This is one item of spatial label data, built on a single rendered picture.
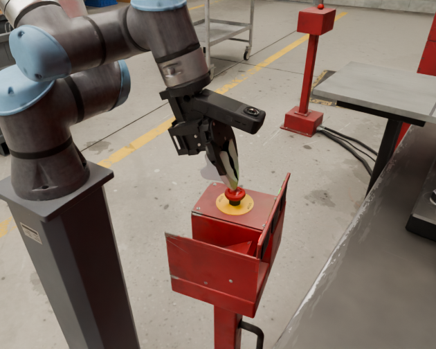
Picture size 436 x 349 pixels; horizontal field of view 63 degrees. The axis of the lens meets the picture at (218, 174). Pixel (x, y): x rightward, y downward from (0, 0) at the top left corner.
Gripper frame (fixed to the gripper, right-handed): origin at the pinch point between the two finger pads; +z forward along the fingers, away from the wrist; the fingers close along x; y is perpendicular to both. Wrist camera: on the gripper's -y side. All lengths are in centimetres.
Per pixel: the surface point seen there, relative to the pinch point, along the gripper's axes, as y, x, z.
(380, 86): -25.1, -11.0, -9.2
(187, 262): 5.7, 14.6, 6.0
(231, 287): -0.8, 14.6, 11.1
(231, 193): 1.1, 1.1, 1.5
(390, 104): -26.5, -4.2, -8.7
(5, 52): 176, -103, -41
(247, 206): -0.6, 0.1, 5.2
